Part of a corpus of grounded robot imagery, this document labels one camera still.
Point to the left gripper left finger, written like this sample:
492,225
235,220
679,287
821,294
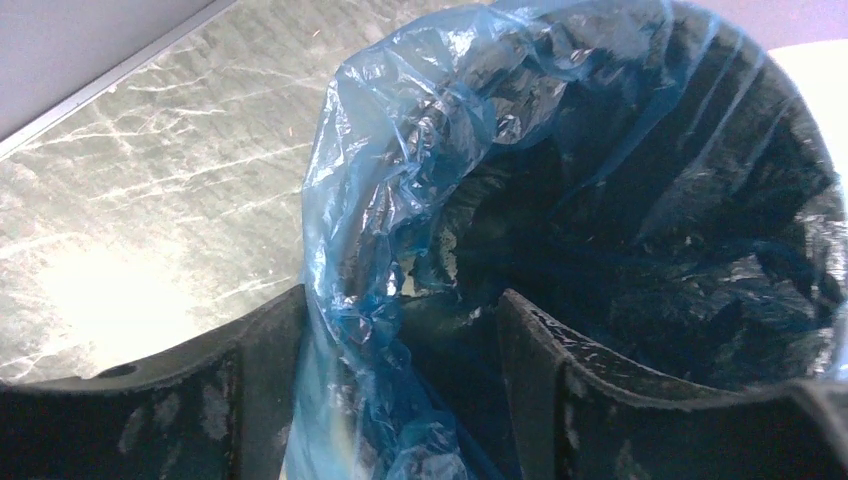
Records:
218,406

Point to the black bin with blue bag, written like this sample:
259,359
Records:
642,171

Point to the cylindrical mini drawer cabinet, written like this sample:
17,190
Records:
819,70

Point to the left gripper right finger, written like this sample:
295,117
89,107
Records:
582,411

